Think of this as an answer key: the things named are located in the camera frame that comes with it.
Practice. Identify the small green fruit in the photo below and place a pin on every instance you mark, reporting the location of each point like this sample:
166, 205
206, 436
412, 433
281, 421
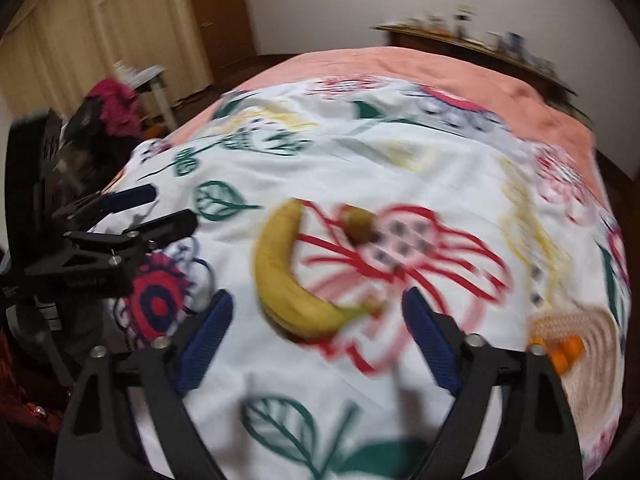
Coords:
360, 225

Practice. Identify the beige curtain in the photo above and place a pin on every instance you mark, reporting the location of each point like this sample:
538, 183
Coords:
75, 35

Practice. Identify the yellow banana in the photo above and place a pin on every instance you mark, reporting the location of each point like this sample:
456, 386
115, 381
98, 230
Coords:
280, 280

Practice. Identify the pink quilt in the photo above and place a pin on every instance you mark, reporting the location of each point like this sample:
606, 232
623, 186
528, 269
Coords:
450, 67

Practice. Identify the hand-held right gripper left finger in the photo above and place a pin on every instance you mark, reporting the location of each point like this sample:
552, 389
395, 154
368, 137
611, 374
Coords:
207, 340

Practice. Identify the white plastic basket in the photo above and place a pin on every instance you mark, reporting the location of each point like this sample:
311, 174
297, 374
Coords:
595, 355

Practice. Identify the magenta cloth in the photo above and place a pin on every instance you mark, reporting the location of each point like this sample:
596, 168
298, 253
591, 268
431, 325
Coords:
117, 107

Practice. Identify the wooden sideboard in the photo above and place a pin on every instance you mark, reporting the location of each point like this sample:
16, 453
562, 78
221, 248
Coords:
450, 42

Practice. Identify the large orange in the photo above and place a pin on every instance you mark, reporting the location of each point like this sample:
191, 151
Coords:
572, 348

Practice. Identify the floral printed sheet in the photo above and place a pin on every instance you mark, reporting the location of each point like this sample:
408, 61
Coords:
350, 160

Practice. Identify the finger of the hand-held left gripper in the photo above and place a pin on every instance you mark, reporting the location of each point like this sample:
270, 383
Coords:
160, 227
127, 197

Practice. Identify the red clothing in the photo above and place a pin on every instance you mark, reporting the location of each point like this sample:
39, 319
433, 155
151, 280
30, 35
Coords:
25, 400

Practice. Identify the dark cloth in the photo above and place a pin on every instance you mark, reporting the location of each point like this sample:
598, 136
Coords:
92, 155

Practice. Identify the wooden door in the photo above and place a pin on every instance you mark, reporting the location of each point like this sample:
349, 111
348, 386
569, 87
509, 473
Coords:
220, 20

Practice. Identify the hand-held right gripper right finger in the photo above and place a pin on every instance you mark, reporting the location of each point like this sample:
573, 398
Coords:
432, 345

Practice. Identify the small white table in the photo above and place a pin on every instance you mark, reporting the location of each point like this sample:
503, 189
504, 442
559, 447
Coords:
150, 77

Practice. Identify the small tangerine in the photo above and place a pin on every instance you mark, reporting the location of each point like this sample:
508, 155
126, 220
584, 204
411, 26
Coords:
556, 361

